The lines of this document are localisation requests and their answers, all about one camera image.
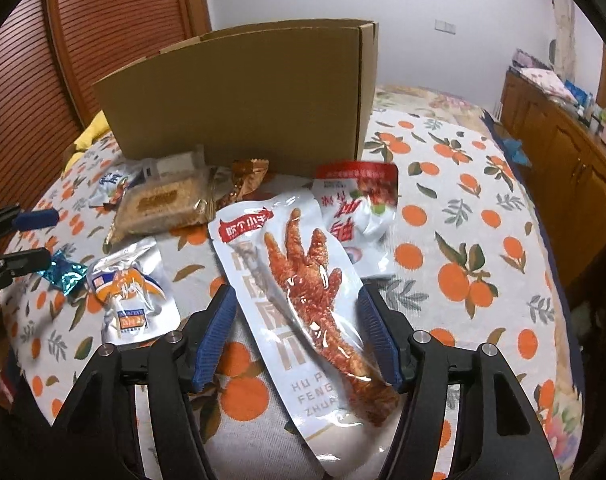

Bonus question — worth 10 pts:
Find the blue and white small packet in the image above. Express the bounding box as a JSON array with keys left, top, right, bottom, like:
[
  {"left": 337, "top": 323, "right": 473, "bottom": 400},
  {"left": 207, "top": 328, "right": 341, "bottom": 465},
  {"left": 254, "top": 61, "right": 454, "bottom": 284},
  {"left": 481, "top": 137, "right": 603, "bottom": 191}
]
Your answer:
[{"left": 88, "top": 169, "right": 134, "bottom": 208}]

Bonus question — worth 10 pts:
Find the clear plastic packet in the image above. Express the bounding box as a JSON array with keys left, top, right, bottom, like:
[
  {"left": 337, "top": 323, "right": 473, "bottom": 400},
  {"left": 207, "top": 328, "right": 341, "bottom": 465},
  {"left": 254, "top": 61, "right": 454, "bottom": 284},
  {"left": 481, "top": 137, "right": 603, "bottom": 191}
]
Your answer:
[{"left": 143, "top": 145, "right": 206, "bottom": 181}]

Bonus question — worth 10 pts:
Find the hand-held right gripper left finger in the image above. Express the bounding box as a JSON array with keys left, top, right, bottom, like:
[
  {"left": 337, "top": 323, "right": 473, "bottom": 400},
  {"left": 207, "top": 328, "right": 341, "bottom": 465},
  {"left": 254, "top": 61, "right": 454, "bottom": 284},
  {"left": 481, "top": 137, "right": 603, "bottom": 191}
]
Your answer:
[{"left": 50, "top": 284, "right": 239, "bottom": 480}]

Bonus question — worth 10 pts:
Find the blue crumpled bag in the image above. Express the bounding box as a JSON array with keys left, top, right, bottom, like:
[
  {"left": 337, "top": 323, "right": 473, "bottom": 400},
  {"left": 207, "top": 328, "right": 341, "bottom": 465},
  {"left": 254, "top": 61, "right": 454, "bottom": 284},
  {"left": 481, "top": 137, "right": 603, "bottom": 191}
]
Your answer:
[{"left": 500, "top": 135, "right": 531, "bottom": 166}]

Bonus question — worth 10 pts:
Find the blue foil candy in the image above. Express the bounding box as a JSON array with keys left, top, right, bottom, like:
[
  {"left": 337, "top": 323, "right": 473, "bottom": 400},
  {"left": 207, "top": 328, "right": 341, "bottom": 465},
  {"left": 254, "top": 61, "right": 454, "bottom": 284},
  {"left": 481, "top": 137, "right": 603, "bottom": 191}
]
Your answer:
[{"left": 37, "top": 249, "right": 88, "bottom": 293}]

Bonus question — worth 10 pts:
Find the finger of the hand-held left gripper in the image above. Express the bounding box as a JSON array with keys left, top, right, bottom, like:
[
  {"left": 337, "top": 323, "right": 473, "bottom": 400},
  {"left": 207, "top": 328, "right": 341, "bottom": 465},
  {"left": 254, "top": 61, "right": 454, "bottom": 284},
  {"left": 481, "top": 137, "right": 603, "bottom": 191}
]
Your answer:
[
  {"left": 0, "top": 247, "right": 52, "bottom": 307},
  {"left": 0, "top": 204, "right": 60, "bottom": 235}
]

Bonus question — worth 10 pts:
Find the floral bedsheet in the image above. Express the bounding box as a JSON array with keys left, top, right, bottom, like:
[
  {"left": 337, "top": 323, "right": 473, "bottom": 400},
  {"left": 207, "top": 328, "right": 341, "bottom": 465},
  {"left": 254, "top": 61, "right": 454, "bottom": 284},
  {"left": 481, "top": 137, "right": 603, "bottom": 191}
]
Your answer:
[{"left": 373, "top": 85, "right": 490, "bottom": 117}]

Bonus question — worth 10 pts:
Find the purple packet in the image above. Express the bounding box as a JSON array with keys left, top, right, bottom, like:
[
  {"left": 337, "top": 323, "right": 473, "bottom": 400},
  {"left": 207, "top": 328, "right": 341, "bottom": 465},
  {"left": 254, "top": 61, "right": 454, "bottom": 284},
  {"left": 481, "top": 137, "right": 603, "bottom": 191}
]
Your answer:
[{"left": 510, "top": 49, "right": 554, "bottom": 71}]

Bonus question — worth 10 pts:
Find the brown cardboard box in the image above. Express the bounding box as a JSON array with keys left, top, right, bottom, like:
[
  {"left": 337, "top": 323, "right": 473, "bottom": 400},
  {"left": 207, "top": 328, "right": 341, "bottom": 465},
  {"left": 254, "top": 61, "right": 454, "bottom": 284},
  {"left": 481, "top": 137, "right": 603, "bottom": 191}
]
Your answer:
[{"left": 92, "top": 19, "right": 380, "bottom": 167}]

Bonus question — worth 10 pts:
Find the wooden cabinet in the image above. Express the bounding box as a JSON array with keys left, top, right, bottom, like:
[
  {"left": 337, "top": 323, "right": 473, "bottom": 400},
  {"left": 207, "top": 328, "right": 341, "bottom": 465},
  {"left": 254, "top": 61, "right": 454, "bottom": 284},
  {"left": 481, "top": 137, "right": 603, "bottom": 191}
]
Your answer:
[{"left": 498, "top": 70, "right": 606, "bottom": 301}]

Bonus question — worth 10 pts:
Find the orange fruit print blanket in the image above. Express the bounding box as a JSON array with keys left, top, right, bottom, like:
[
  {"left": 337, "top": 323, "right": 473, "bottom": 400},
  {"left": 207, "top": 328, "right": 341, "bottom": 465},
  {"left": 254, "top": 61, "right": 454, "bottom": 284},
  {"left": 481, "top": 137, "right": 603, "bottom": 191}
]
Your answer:
[{"left": 3, "top": 110, "right": 584, "bottom": 480}]

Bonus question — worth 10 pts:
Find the pink floral folded cloth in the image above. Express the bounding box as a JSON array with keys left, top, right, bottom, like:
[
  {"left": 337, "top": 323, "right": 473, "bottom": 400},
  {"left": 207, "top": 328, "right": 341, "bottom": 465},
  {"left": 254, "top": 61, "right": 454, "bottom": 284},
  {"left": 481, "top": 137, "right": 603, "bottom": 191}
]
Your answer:
[{"left": 520, "top": 67, "right": 576, "bottom": 101}]

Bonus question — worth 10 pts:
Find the yellow plush toy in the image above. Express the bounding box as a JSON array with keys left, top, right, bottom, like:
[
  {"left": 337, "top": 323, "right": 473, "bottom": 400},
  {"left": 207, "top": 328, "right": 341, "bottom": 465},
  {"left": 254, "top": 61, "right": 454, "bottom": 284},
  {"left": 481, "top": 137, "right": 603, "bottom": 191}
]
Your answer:
[{"left": 63, "top": 110, "right": 116, "bottom": 171}]

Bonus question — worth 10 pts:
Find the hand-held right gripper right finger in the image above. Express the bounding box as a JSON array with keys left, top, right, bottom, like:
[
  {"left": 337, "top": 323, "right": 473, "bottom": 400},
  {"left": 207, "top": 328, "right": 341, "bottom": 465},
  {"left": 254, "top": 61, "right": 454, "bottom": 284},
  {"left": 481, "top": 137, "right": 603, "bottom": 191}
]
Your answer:
[{"left": 357, "top": 282, "right": 559, "bottom": 480}]

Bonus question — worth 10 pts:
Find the orange brown crinkled wrapper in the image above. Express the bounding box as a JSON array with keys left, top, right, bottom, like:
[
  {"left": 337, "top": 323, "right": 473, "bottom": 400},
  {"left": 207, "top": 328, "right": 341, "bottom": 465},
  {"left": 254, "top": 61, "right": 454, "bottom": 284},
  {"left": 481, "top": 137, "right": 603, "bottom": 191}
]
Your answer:
[{"left": 218, "top": 158, "right": 270, "bottom": 206}]

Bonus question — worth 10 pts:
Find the brown slatted wardrobe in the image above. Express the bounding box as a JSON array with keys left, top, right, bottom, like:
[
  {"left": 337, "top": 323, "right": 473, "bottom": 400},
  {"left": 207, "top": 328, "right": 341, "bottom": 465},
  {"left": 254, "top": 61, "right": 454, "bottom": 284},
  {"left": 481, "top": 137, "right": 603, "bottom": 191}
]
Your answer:
[{"left": 0, "top": 0, "right": 214, "bottom": 211}]

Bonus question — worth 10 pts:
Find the red and white snack packet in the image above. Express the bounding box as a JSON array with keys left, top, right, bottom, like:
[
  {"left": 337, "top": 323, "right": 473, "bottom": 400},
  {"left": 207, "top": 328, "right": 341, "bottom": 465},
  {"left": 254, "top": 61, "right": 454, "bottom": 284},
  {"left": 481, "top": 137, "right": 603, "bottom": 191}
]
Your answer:
[{"left": 313, "top": 160, "right": 400, "bottom": 278}]

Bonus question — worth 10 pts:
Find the clear brown cake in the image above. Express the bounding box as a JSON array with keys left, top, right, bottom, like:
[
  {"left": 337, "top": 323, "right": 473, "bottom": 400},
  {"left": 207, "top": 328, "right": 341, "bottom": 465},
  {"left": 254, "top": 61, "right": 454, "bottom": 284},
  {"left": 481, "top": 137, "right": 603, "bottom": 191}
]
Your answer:
[{"left": 103, "top": 165, "right": 234, "bottom": 248}]

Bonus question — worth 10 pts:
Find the beige patterned curtain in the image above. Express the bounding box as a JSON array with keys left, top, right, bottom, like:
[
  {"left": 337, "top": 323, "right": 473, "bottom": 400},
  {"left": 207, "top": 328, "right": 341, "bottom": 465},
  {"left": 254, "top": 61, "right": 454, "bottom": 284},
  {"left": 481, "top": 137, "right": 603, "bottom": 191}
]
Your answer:
[{"left": 550, "top": 0, "right": 576, "bottom": 73}]

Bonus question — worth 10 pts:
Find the white chicken foot snack packet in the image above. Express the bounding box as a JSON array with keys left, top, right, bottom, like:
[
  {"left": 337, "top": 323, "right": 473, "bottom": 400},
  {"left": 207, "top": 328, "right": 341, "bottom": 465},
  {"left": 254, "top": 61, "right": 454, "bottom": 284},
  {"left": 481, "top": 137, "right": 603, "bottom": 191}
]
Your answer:
[{"left": 207, "top": 190, "right": 404, "bottom": 478}]

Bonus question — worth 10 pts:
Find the silver snack pouch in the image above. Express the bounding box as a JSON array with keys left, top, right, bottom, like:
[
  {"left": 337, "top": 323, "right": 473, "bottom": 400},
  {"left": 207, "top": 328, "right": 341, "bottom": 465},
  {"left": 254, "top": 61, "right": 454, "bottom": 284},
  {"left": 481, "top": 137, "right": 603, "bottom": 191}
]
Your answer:
[{"left": 87, "top": 237, "right": 181, "bottom": 347}]

